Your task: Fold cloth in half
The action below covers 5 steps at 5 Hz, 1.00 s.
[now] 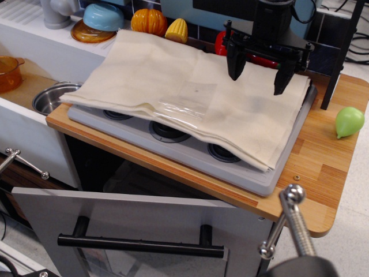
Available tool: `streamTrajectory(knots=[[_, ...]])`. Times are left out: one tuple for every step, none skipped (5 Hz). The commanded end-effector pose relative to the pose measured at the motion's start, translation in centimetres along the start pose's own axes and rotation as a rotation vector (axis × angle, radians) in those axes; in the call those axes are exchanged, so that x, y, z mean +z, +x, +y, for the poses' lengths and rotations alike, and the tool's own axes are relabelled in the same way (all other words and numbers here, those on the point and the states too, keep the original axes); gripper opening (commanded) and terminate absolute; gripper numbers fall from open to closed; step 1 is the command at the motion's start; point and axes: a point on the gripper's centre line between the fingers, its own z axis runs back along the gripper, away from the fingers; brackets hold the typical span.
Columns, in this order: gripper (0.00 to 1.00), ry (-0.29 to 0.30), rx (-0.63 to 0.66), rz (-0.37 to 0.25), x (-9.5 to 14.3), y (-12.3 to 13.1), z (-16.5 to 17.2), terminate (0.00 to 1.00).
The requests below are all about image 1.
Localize left chrome clamp screw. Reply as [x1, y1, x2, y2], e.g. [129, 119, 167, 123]
[1, 147, 50, 180]

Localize black cables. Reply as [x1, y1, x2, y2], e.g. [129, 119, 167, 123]
[319, 0, 369, 65]

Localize right chrome clamp screw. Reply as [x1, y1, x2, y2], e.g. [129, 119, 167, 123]
[258, 184, 317, 260]

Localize cream folded cloth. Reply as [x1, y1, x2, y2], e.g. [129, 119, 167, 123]
[61, 30, 310, 171]

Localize steel pot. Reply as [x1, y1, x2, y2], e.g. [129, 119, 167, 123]
[32, 81, 82, 116]

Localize grey toy stove top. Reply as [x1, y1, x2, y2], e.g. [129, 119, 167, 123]
[67, 85, 317, 196]

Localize amber plastic pot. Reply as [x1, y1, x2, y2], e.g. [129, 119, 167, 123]
[1, 56, 25, 93]

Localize orange toy pumpkin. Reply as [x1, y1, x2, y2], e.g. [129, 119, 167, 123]
[131, 9, 168, 37]

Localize chrome clamp screw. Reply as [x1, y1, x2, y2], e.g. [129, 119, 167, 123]
[1, 147, 50, 180]
[258, 184, 317, 260]

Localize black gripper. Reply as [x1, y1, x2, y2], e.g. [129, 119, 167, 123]
[223, 20, 312, 96]

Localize grey toy faucet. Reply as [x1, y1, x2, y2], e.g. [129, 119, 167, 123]
[40, 0, 80, 29]

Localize green plastic pear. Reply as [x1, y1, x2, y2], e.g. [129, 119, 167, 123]
[335, 107, 365, 139]

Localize red toy pepper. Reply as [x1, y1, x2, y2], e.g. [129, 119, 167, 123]
[214, 31, 281, 69]

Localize yellow toy corn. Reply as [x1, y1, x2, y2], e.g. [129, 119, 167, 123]
[165, 18, 188, 44]

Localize light blue bowl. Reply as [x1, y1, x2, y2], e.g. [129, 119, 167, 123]
[83, 3, 125, 32]

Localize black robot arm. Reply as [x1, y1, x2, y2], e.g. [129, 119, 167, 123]
[223, 1, 314, 95]

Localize amber plastic plate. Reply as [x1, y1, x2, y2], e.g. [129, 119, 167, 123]
[70, 20, 116, 44]

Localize grey oven door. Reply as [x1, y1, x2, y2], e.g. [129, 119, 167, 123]
[12, 188, 273, 276]

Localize black metal stand post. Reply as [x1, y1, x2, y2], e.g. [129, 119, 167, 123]
[321, 0, 365, 110]

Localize black oven door handle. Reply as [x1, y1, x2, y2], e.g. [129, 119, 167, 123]
[57, 216, 225, 259]

